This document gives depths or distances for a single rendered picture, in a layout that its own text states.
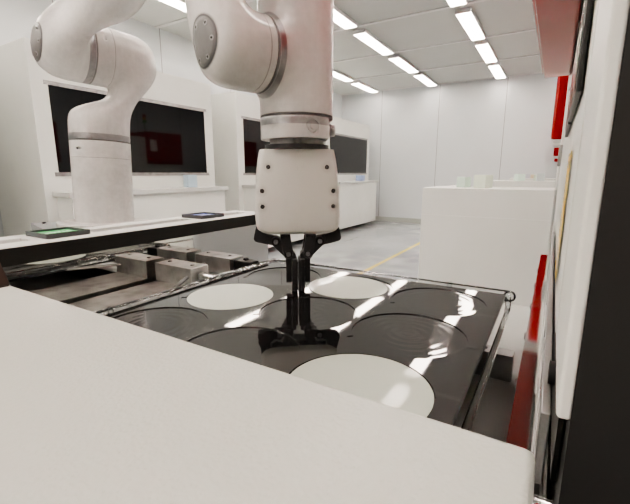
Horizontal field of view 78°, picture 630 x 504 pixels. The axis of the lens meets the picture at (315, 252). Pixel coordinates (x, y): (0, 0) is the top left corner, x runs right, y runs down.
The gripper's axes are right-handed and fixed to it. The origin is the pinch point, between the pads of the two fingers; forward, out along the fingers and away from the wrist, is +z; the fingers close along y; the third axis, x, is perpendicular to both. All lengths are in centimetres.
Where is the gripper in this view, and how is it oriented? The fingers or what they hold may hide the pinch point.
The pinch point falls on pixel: (298, 272)
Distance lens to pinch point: 49.3
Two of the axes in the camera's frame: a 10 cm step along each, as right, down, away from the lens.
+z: 0.0, 9.8, 2.0
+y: -10.0, 0.2, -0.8
